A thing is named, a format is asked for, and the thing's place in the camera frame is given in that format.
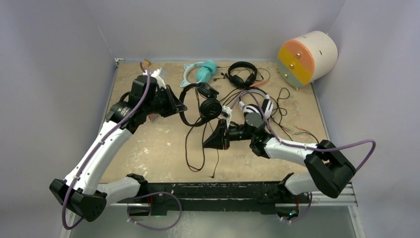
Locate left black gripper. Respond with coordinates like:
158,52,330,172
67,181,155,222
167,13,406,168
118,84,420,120
144,84,187,118

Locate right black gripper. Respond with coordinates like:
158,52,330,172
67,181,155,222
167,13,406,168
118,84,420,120
203,119,255,151

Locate black headphones with cable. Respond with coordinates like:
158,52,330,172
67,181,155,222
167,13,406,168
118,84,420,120
178,82,227,179

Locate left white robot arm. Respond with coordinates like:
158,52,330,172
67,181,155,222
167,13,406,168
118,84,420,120
50,75,187,222

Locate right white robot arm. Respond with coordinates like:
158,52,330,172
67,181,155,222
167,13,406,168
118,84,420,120
203,113,356,202

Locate teal cat ear headphones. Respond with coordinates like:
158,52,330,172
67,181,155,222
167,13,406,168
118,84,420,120
180,60,217,88

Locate white and black headphones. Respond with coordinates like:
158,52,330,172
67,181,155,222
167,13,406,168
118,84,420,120
239,87,274,119

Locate black headphones with pink mic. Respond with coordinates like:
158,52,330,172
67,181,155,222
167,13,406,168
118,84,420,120
213,61,271,89

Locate yellow block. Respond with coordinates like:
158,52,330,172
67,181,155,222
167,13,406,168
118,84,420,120
143,59,151,66

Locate round drawer cabinet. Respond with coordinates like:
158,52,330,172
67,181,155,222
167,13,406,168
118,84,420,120
277,31,338,88

